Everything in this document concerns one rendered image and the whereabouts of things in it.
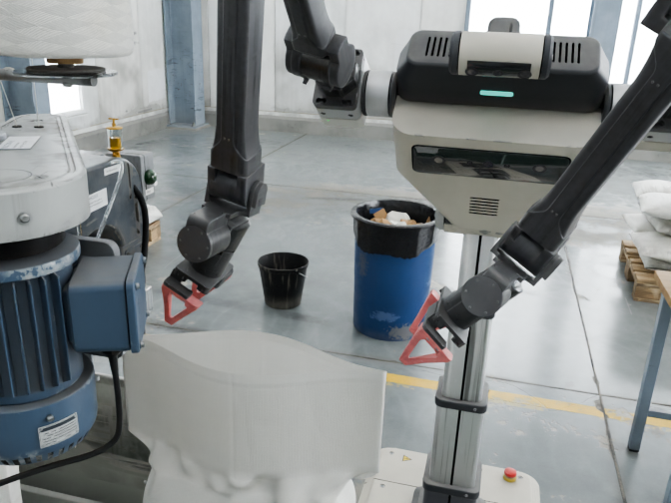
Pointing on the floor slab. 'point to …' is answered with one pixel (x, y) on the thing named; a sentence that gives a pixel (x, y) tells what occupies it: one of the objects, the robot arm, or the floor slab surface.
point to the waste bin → (391, 267)
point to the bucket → (283, 278)
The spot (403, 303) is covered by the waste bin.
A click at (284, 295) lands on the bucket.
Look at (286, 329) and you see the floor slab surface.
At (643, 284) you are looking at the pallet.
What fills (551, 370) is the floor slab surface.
